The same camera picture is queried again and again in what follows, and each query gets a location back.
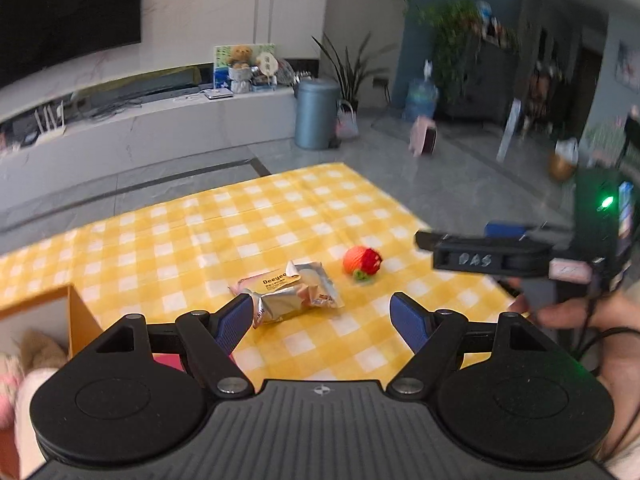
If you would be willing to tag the woven handbag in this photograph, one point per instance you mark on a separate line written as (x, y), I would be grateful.
(347, 125)

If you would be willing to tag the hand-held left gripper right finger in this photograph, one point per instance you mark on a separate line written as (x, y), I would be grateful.
(410, 322)

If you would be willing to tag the grey notebook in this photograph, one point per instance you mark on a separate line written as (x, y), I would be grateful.
(218, 94)

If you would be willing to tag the teddy bear bouquet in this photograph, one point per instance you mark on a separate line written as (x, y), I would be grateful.
(240, 65)

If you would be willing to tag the orange knitted ball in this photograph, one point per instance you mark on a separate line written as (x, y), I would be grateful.
(360, 262)

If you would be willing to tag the dark cabinet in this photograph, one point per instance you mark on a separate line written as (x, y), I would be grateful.
(490, 85)

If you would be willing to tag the yellow checked tablecloth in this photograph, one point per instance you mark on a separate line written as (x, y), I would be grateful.
(200, 230)

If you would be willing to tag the round paper fan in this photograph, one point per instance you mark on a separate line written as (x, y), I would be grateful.
(266, 66)

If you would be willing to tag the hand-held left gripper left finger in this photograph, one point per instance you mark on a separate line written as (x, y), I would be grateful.
(232, 322)

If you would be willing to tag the white marble tv console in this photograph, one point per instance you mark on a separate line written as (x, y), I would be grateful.
(150, 145)

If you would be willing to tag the white standing pole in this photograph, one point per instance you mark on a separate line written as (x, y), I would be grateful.
(510, 130)

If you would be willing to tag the person's right forearm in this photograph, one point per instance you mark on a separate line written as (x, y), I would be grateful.
(625, 420)

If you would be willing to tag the wall-mounted television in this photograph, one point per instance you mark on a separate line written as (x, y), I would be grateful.
(65, 15)

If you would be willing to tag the white router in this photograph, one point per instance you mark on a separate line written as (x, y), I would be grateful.
(50, 127)

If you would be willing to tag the pink white knitted toy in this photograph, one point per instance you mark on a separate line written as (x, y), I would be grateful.
(10, 390)

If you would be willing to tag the silver snack packet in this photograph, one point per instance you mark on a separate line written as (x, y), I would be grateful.
(290, 292)

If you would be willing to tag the cardboard box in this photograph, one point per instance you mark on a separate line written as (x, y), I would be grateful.
(80, 325)

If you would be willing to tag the gold round pot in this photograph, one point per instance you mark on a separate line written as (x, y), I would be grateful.
(561, 167)

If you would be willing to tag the person's right hand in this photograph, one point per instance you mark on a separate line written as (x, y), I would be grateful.
(617, 320)

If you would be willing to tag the blue water jug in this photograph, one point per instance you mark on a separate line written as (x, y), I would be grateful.
(421, 97)

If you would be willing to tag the white crumpled cloth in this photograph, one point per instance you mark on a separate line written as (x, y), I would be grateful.
(25, 425)

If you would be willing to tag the blue-grey trash can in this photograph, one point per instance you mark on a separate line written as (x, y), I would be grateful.
(316, 115)

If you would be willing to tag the red plastic lid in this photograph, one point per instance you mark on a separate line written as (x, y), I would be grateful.
(167, 362)

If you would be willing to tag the brown cloth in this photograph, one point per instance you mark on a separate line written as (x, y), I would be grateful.
(42, 347)

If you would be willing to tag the bushy green plant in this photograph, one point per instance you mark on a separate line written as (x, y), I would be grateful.
(450, 40)

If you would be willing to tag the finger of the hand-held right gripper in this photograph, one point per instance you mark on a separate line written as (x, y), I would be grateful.
(502, 229)
(510, 257)

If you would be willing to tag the pink space heater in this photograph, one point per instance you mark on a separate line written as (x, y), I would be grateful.
(422, 137)

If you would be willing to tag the painted picture board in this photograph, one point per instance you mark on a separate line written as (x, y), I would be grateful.
(221, 60)

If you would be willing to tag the long-leaf potted plant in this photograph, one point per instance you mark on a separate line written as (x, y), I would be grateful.
(350, 70)

